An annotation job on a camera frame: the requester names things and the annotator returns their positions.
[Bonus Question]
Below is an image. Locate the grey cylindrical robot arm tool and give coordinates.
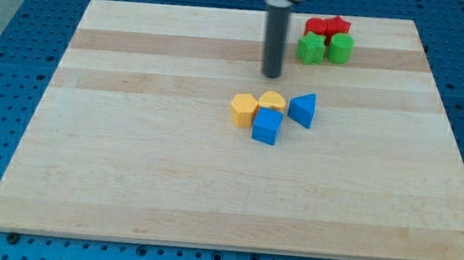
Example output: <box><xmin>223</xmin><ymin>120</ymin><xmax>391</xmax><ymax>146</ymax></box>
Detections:
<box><xmin>263</xmin><ymin>4</ymin><xmax>291</xmax><ymax>79</ymax></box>

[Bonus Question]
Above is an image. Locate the blue triangle block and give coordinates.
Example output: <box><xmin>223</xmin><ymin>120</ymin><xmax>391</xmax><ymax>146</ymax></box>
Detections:
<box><xmin>287</xmin><ymin>93</ymin><xmax>316</xmax><ymax>128</ymax></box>

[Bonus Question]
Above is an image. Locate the yellow hexagon block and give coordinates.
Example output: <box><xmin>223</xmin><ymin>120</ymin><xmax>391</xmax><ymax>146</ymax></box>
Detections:
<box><xmin>230</xmin><ymin>93</ymin><xmax>259</xmax><ymax>127</ymax></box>

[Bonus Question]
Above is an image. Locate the blue cube block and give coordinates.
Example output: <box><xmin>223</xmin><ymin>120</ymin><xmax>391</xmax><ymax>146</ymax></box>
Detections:
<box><xmin>251</xmin><ymin>107</ymin><xmax>284</xmax><ymax>145</ymax></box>

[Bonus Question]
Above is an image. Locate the yellow heart block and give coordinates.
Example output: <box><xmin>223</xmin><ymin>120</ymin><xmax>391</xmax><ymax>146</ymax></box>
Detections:
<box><xmin>258</xmin><ymin>91</ymin><xmax>287</xmax><ymax>113</ymax></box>

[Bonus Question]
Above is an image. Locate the light wooden board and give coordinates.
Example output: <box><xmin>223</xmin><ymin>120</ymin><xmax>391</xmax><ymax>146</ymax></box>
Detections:
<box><xmin>0</xmin><ymin>0</ymin><xmax>464</xmax><ymax>260</ymax></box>

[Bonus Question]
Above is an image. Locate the green star block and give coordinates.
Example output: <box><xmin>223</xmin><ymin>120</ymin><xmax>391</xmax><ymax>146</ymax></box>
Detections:
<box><xmin>296</xmin><ymin>32</ymin><xmax>326</xmax><ymax>65</ymax></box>

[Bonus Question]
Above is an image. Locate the red cylinder block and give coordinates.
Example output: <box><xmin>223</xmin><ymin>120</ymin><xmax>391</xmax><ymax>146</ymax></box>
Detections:
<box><xmin>304</xmin><ymin>17</ymin><xmax>327</xmax><ymax>36</ymax></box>

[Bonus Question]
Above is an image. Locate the green cylinder block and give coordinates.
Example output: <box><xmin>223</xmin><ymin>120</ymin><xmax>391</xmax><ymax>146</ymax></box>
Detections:
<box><xmin>327</xmin><ymin>34</ymin><xmax>354</xmax><ymax>65</ymax></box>

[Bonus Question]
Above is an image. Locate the red star block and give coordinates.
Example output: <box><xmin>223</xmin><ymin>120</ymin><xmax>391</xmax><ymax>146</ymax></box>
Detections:
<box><xmin>324</xmin><ymin>15</ymin><xmax>352</xmax><ymax>46</ymax></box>

